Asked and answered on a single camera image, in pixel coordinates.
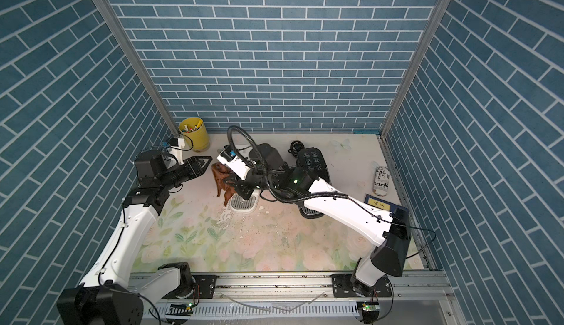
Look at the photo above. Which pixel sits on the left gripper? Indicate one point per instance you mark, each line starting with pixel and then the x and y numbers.
pixel 197 170

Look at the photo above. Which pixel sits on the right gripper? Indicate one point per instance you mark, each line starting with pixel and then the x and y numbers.
pixel 243 184

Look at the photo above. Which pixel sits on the brown cloth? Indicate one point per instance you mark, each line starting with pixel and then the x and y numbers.
pixel 221 173

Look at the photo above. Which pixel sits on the black coffee machine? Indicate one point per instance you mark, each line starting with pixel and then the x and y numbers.
pixel 312 160

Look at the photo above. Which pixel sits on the white coffee machine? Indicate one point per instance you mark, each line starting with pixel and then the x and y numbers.
pixel 241 205

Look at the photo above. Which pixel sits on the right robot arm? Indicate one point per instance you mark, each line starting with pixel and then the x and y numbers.
pixel 261 167

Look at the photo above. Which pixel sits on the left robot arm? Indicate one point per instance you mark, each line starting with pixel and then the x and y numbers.
pixel 102 296

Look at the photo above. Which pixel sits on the yellow pen cup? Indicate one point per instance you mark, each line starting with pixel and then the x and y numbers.
pixel 194 135

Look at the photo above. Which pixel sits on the blue book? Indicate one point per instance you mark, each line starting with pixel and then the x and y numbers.
pixel 387 206

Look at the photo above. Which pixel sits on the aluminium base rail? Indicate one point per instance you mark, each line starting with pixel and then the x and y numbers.
pixel 173 296

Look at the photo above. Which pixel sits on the left metal corner post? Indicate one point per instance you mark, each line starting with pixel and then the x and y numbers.
pixel 110 17

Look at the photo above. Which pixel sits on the metal corner post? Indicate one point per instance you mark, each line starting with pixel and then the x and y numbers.
pixel 427 36
pixel 110 17

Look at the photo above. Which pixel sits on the right metal corner post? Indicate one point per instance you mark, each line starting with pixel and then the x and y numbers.
pixel 427 36

